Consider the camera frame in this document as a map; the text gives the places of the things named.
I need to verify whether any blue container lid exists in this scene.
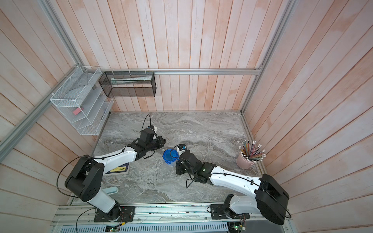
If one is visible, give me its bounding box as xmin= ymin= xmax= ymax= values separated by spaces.
xmin=163 ymin=149 xmax=179 ymax=161

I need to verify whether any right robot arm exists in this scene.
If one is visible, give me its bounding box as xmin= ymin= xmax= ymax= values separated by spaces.
xmin=169 ymin=145 xmax=291 ymax=225

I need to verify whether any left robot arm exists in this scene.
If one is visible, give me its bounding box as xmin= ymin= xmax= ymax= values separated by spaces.
xmin=65 ymin=125 xmax=166 ymax=221

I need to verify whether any dark blue booklet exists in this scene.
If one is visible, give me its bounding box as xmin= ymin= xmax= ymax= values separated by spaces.
xmin=106 ymin=163 xmax=129 ymax=175

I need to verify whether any pink pencil cup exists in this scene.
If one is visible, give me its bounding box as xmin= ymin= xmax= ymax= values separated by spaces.
xmin=236 ymin=153 xmax=255 ymax=170

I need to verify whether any pale green object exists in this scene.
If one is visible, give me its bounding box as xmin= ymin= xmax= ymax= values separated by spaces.
xmin=103 ymin=186 xmax=119 ymax=195

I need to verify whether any bundle of coloured pencils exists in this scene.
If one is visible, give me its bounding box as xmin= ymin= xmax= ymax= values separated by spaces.
xmin=239 ymin=140 xmax=266 ymax=162

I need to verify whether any paper in black basket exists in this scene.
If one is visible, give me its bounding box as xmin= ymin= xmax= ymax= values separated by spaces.
xmin=110 ymin=75 xmax=153 ymax=85

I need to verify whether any pink eraser block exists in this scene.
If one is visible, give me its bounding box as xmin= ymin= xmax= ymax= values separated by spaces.
xmin=72 ymin=107 xmax=82 ymax=116

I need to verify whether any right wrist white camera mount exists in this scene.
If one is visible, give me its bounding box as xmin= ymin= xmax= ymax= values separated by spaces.
xmin=177 ymin=144 xmax=187 ymax=156

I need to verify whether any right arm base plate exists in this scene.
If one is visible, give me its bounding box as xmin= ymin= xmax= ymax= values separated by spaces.
xmin=207 ymin=194 xmax=250 ymax=219

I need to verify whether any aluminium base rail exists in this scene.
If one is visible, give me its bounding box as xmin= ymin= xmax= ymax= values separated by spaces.
xmin=51 ymin=203 xmax=297 ymax=233

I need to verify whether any black wire mesh basket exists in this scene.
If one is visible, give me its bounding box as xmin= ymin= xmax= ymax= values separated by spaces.
xmin=99 ymin=71 xmax=157 ymax=98

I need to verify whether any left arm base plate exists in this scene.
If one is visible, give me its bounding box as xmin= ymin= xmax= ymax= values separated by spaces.
xmin=94 ymin=205 xmax=136 ymax=223

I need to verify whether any white wire mesh shelf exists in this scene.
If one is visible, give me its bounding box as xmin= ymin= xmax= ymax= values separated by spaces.
xmin=51 ymin=66 xmax=114 ymax=136

